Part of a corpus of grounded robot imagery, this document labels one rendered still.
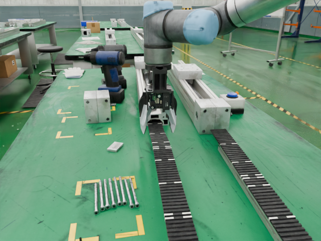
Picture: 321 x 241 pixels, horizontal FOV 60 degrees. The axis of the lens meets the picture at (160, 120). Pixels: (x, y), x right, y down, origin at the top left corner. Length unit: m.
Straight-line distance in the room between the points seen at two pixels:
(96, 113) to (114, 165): 0.31
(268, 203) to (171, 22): 0.44
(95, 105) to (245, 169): 0.57
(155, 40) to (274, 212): 0.46
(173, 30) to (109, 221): 0.44
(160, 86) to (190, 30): 0.17
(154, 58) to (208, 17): 0.17
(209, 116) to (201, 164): 0.21
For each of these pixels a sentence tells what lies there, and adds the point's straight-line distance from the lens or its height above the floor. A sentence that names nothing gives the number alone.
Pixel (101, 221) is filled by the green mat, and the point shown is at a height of 0.78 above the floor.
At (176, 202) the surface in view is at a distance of 0.59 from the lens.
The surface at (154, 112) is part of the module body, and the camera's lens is 1.00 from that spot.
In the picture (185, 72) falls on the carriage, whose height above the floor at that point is 0.90.
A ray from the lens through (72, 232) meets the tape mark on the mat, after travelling 0.59.
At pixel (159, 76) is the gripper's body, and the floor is 1.01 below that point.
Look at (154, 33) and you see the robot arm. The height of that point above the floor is 1.11.
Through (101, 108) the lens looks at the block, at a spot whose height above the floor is 0.83.
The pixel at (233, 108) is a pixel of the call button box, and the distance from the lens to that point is 1.13.
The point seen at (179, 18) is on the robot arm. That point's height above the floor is 1.15.
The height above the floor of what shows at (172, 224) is 0.81.
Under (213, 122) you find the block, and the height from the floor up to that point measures 0.82.
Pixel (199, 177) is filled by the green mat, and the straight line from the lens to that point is 0.72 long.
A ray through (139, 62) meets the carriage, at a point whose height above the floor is 0.90.
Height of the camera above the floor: 1.18
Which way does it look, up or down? 22 degrees down
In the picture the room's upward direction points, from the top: straight up
